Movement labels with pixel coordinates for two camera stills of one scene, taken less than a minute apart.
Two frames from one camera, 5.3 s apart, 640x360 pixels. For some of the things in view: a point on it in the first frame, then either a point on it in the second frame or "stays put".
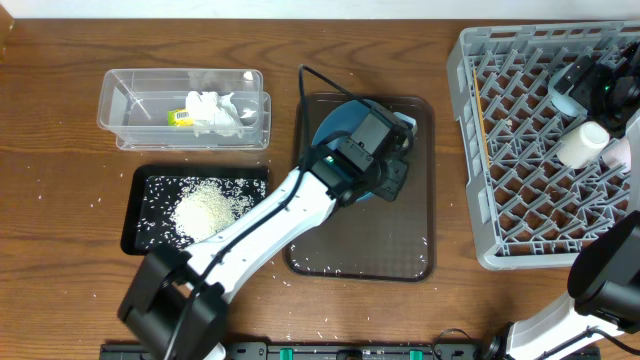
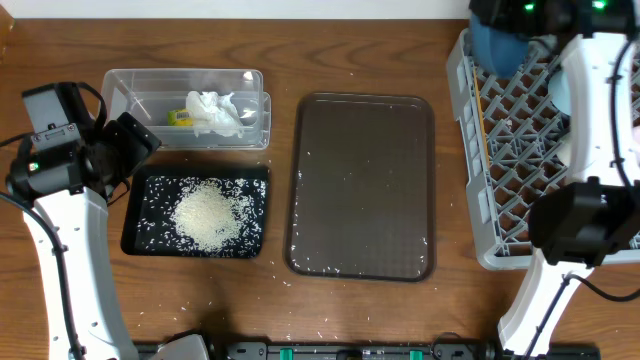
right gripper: [596, 79] -> [501, 20]
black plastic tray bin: [174, 206] stays put
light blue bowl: [564, 102] stays put
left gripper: [394, 179] -> [136, 144]
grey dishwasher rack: [531, 210] stays put
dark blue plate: [345, 117] -> [490, 48]
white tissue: [213, 112] stays put
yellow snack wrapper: [180, 118] stays put
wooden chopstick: [480, 118] stays put
